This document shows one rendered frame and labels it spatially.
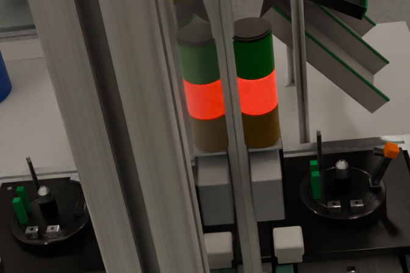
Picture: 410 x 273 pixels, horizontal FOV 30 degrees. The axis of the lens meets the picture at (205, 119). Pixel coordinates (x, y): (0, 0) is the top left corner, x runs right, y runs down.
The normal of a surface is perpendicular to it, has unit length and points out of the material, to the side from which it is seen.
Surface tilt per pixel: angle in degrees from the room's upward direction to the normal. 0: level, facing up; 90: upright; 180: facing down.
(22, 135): 0
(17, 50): 0
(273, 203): 90
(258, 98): 90
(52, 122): 0
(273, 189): 90
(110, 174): 90
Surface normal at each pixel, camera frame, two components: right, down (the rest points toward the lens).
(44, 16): -0.01, 0.59
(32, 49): -0.12, -0.80
